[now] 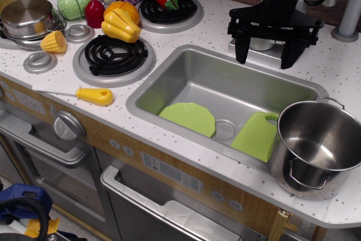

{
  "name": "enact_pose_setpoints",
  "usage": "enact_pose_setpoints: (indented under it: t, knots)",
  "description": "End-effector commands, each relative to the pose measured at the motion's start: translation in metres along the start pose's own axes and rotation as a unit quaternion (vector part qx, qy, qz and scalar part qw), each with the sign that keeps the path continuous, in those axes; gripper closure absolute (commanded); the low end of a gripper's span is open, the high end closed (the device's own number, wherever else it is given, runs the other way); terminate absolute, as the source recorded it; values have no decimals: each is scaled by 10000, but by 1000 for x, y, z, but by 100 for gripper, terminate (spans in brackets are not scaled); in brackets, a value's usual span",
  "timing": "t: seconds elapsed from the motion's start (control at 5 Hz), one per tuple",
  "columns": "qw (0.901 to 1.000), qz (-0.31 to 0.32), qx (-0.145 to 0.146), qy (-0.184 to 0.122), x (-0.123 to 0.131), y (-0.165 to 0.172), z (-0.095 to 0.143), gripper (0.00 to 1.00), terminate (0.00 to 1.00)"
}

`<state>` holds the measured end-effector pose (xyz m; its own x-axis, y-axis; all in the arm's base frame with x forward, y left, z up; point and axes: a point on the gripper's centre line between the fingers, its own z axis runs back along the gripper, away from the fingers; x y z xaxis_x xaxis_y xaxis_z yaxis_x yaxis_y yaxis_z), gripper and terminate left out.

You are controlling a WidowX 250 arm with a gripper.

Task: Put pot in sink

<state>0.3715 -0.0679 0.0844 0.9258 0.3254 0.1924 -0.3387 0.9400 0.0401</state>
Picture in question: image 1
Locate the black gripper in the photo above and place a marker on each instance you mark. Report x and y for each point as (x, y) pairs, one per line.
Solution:
(274, 20)

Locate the large steel pot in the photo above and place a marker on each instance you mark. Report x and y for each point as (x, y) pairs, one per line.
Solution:
(316, 148)

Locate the grey toy sink basin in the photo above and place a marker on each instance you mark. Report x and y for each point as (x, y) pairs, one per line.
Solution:
(230, 91)

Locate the small steel pot upside down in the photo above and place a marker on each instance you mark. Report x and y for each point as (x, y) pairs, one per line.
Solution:
(25, 23)

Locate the silver toy faucet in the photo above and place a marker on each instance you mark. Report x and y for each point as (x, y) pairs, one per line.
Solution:
(262, 46)

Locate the grey vertical pole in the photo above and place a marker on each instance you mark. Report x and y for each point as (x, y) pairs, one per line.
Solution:
(346, 32)

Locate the green plastic cutting board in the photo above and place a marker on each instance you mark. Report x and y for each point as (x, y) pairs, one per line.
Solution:
(257, 136)

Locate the green plastic plate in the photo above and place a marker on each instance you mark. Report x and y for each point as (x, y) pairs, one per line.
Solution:
(191, 116)

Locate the rear black stove burner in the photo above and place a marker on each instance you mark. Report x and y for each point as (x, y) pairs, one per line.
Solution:
(154, 18)

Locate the black stove burner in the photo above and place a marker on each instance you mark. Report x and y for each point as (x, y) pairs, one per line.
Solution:
(154, 18)
(109, 62)

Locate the orange toy pumpkin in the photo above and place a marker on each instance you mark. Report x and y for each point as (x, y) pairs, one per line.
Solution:
(130, 9)

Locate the yellow toy squash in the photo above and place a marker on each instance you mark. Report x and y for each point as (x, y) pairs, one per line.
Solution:
(118, 24)

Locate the front black stove burner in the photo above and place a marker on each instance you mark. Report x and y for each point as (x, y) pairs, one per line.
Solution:
(109, 62)

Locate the dark red toy fruit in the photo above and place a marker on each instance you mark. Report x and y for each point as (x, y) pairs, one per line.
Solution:
(94, 12)

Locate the grey stove knob upper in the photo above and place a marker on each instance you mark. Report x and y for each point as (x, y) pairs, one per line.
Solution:
(79, 33)

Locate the grey stove knob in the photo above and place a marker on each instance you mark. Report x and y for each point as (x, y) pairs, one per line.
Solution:
(40, 62)
(79, 33)

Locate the green toy cabbage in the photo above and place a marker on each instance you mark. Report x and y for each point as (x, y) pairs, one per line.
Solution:
(72, 9)

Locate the toy dishwasher door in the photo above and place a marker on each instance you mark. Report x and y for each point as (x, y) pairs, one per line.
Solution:
(147, 209)

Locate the yellow toy corn piece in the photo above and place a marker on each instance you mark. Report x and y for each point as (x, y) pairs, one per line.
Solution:
(54, 42)

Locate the silver oven dial knob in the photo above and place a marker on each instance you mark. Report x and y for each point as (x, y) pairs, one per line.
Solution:
(67, 127)

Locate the grey stove knob lower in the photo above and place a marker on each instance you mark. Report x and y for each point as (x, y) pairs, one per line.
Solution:
(40, 62)

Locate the toy oven door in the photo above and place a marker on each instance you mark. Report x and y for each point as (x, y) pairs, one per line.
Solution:
(68, 171)

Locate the blue clamp device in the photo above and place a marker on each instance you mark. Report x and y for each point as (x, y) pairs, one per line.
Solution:
(25, 201)

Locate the toy knife yellow handle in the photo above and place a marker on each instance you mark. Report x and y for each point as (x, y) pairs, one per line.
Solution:
(99, 96)

